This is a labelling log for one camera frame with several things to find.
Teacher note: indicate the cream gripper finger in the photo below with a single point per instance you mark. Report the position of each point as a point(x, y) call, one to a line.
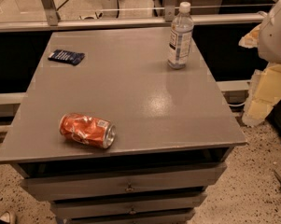
point(251, 39)
point(264, 93)

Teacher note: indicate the clear plastic water bottle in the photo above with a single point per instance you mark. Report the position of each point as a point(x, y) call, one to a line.
point(180, 37)

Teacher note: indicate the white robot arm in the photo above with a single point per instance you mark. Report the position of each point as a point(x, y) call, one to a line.
point(269, 47)

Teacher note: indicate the blue rxbar blueberry wrapper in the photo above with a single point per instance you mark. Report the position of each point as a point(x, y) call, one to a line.
point(65, 56)

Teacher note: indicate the grey drawer cabinet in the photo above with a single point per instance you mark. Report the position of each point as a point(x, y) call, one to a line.
point(174, 131)

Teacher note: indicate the crushed orange soda can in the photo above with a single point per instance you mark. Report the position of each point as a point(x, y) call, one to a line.
point(87, 130)

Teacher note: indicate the shoe tip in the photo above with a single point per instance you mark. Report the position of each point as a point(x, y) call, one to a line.
point(8, 217)

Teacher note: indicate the metal railing frame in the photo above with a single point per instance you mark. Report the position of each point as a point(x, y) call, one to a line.
point(57, 15)

